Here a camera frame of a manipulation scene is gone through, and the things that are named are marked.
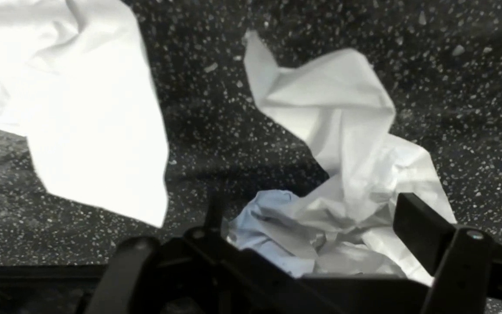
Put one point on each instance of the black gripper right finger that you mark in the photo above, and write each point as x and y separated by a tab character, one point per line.
464	262

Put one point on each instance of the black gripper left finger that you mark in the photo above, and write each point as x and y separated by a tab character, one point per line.
146	276

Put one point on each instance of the white paper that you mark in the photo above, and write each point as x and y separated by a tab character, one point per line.
342	112
77	85

